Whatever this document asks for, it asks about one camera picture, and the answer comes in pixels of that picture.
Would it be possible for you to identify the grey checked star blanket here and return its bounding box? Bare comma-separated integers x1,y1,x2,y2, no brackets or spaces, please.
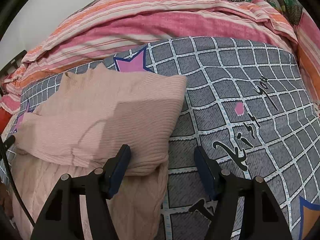
0,36,320,240

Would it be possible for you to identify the dark wooden headboard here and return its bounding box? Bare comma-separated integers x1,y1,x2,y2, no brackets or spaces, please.
1,50,27,81

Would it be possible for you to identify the black cable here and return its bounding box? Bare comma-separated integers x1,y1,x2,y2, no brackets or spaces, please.
0,134,36,228

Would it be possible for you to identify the pink orange striped quilt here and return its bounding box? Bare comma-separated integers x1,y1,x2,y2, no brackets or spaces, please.
1,0,319,114

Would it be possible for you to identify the pink knitted sweater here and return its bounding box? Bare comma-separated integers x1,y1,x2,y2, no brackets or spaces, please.
12,64,187,239

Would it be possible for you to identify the red embroidered pillow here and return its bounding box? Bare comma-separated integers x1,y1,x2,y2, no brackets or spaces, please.
0,107,12,134

